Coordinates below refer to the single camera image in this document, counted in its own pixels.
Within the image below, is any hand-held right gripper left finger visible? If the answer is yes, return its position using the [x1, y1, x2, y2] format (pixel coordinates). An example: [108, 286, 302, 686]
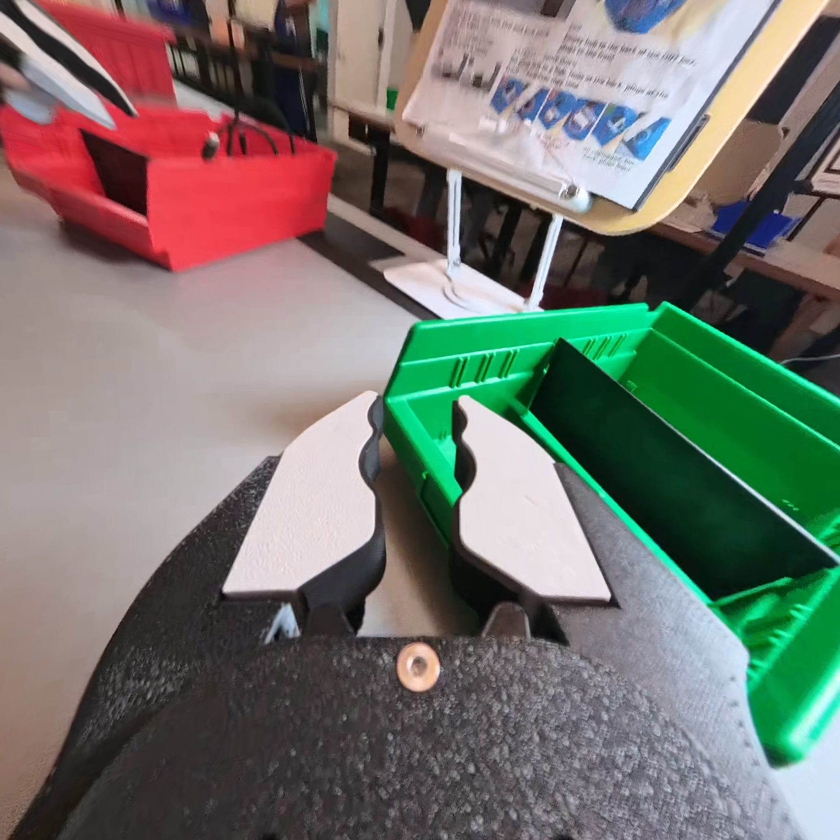
[223, 392, 388, 618]

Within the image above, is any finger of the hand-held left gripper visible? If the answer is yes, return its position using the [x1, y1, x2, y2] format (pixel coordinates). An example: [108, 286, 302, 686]
[0, 26, 118, 130]
[13, 0, 140, 119]

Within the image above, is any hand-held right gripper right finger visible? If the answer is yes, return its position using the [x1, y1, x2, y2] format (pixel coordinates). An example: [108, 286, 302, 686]
[450, 395, 613, 608]

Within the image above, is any red plastic bin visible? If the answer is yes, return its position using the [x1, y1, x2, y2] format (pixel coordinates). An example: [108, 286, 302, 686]
[0, 105, 337, 273]

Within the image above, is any green plastic bin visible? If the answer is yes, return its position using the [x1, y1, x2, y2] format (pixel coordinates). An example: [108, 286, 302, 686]
[382, 302, 840, 765]

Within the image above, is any red crate on far table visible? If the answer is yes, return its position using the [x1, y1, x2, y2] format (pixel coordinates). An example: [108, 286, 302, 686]
[36, 0, 177, 99]

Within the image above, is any black metal pole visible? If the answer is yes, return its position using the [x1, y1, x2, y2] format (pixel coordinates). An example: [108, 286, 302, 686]
[676, 85, 840, 309]

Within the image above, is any instruction sheet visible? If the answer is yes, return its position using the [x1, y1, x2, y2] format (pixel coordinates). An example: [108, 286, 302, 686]
[402, 0, 782, 211]

